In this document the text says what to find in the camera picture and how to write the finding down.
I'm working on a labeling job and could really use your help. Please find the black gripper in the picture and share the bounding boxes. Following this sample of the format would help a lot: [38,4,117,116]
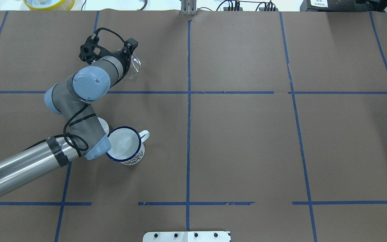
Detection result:
[114,38,138,76]

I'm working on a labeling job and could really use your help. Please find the white ceramic lid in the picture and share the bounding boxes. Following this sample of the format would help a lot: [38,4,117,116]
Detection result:
[98,117,110,135]

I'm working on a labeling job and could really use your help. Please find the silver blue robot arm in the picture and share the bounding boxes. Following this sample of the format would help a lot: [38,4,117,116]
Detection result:
[0,34,138,197]

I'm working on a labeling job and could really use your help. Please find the far black orange connector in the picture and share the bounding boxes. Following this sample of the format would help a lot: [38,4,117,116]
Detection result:
[215,0,242,12]

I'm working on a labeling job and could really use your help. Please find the black orange connector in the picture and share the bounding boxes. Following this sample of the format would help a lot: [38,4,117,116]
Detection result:
[215,0,242,12]
[255,1,278,12]

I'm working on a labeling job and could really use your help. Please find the white enamel mug blue rim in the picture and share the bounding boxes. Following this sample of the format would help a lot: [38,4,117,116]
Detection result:
[106,126,149,166]

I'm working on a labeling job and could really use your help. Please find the yellow rimmed bowl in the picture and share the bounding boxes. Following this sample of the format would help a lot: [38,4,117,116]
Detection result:
[23,0,75,11]

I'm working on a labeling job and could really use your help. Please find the near black orange connector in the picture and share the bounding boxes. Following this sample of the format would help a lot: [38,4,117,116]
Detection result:
[255,1,278,12]

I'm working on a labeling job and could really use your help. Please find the black computer box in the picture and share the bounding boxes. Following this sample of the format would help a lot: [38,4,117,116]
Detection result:
[299,0,387,12]

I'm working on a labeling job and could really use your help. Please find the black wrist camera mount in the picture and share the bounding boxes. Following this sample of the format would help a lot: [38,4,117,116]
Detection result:
[79,33,99,65]

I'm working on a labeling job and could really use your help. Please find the aluminium frame post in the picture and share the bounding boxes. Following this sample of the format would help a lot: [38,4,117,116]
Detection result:
[180,0,198,15]

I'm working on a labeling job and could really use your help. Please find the black camera cable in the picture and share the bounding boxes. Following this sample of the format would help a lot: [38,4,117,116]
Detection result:
[22,28,128,158]

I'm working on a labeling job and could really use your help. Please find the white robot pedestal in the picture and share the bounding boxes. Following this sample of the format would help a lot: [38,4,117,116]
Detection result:
[142,231,231,242]

